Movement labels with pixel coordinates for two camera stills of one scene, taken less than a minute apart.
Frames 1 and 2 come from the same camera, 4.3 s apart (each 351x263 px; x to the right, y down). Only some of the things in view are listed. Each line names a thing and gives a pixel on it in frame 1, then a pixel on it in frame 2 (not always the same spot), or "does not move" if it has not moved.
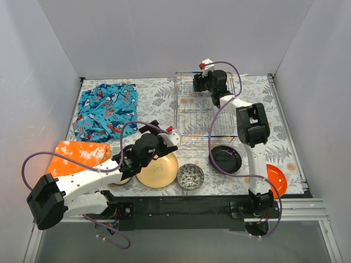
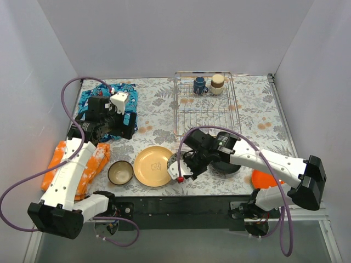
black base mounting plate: x=183 y=213 does not move
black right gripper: x=197 y=82 → x=190 y=166
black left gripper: x=158 y=136 → x=129 y=125
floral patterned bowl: x=190 y=176 → x=174 y=158
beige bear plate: x=161 y=172 does not move
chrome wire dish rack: x=199 y=120 does not move
